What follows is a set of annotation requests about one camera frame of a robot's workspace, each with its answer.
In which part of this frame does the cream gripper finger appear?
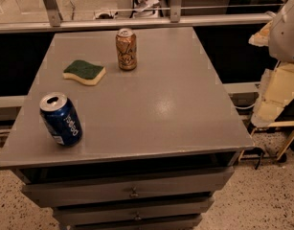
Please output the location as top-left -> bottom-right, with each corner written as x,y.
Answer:
249,22 -> 272,47
251,62 -> 294,127

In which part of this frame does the green and yellow sponge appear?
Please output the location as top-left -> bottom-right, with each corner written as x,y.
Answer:
63,60 -> 106,86

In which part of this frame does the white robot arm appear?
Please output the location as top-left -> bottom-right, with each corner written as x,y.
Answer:
249,0 -> 294,127

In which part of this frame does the gold soda can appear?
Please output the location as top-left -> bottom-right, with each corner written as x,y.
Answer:
116,28 -> 137,71

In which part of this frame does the blue pepsi can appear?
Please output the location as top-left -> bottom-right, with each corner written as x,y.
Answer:
39,92 -> 82,147

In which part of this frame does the yellow metal stand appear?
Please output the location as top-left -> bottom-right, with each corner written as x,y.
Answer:
238,121 -> 294,169

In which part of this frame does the top grey drawer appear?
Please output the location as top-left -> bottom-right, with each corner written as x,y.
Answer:
22,167 -> 234,207

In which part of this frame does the grey drawer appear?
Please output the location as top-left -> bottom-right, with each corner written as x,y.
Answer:
54,196 -> 214,225
22,167 -> 234,207
71,214 -> 202,230

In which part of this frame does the grey drawer cabinet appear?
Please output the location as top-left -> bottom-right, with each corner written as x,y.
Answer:
0,27 -> 256,230

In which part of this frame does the bottom grey drawer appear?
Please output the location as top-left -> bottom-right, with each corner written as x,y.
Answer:
71,214 -> 202,230

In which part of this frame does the middle grey drawer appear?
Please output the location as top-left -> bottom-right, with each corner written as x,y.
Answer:
54,196 -> 214,225

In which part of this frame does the metal railing frame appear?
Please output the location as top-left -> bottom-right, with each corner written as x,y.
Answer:
0,0 -> 288,34

